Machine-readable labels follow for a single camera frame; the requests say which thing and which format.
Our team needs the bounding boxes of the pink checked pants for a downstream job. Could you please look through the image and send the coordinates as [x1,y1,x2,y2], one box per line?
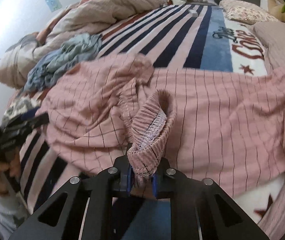
[39,54,285,196]

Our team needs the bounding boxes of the person left hand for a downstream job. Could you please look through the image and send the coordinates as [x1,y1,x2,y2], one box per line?
[0,148,21,196]

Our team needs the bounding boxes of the blue denim garment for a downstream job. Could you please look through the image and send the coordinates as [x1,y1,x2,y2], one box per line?
[22,49,62,92]

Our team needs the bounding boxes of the light blue garment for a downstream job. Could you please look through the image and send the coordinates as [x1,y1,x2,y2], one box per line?
[46,33,102,74]

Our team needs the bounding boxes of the pink striped duvet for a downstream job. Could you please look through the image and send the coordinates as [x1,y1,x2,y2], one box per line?
[0,0,165,89]

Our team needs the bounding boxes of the striped Coke blanket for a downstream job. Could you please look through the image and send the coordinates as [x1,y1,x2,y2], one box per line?
[20,5,285,239]

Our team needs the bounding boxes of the pink pillow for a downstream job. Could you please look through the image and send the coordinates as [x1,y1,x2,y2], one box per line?
[249,22,285,73]

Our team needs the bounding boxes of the small white box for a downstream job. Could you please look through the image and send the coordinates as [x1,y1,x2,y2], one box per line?
[189,10,198,17]

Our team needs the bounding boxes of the floral pillow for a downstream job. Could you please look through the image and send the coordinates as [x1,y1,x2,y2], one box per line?
[219,0,279,25]

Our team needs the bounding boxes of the tan plush toy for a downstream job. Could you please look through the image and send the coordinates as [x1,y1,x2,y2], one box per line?
[267,0,285,21]

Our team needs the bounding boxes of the blue wall poster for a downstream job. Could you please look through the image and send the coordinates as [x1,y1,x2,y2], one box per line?
[45,0,62,12]

